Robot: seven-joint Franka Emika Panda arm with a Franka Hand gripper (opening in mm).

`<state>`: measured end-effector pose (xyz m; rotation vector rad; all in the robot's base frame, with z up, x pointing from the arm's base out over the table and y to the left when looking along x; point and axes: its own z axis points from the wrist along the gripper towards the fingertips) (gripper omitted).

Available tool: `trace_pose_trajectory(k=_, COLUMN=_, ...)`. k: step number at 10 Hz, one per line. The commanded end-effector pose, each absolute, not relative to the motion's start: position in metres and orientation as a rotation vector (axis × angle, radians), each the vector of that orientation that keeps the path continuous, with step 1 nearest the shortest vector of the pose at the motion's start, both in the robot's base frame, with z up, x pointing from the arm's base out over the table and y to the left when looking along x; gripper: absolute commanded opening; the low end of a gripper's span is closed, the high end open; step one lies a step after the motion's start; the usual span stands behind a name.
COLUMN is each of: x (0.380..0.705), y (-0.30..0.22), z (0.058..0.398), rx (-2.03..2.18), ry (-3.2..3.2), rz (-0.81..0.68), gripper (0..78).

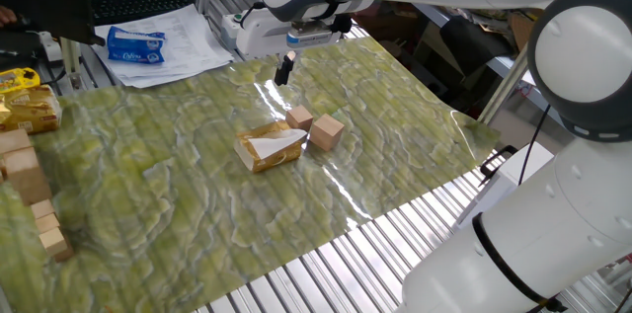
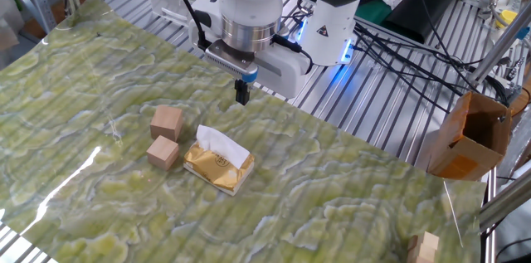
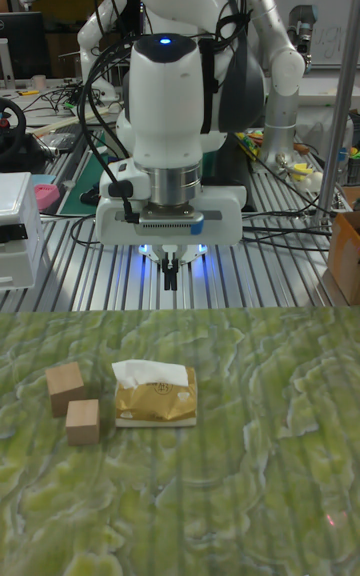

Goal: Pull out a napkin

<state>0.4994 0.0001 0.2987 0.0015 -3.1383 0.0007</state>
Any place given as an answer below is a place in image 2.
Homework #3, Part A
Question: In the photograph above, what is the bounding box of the green marble pattern mat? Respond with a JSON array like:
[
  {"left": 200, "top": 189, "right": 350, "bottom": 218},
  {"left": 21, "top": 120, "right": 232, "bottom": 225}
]
[{"left": 0, "top": 0, "right": 487, "bottom": 263}]

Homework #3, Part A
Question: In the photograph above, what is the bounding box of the small wooden block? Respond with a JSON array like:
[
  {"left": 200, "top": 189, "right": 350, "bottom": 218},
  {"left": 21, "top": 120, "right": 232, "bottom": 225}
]
[
  {"left": 416, "top": 231, "right": 441, "bottom": 252},
  {"left": 406, "top": 241, "right": 436, "bottom": 263}
]

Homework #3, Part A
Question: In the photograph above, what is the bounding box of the black cable bundle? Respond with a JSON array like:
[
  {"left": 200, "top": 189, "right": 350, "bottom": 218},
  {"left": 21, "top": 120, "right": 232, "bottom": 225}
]
[{"left": 352, "top": 22, "right": 511, "bottom": 114}]

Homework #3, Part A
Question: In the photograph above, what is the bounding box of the white napkin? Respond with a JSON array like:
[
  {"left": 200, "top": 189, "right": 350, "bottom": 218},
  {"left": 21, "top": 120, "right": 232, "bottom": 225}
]
[{"left": 195, "top": 124, "right": 251, "bottom": 170}]

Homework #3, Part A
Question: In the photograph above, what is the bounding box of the light wooden cube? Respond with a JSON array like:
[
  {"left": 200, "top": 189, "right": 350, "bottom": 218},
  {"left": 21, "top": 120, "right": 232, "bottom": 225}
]
[
  {"left": 149, "top": 105, "right": 184, "bottom": 143},
  {"left": 145, "top": 134, "right": 181, "bottom": 172}
]

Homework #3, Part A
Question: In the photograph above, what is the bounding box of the gold tissue pack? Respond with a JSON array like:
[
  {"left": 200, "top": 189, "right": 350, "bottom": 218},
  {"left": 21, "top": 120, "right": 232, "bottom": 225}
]
[{"left": 183, "top": 140, "right": 256, "bottom": 197}]

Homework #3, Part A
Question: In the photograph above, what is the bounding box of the black sheet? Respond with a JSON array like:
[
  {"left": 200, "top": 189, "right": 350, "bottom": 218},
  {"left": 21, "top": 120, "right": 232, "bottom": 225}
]
[{"left": 381, "top": 0, "right": 470, "bottom": 44}]

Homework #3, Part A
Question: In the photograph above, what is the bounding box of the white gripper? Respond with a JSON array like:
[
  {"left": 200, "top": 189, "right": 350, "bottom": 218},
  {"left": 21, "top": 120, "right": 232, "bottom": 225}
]
[{"left": 188, "top": 0, "right": 311, "bottom": 107}]

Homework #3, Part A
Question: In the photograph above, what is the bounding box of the brown cardboard box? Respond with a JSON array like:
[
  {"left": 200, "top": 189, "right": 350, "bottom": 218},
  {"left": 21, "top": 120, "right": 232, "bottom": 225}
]
[{"left": 426, "top": 90, "right": 513, "bottom": 183}]

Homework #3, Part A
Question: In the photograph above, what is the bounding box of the yellow cap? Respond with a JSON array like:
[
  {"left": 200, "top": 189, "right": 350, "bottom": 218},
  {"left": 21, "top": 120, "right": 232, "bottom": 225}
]
[{"left": 495, "top": 8, "right": 519, "bottom": 30}]

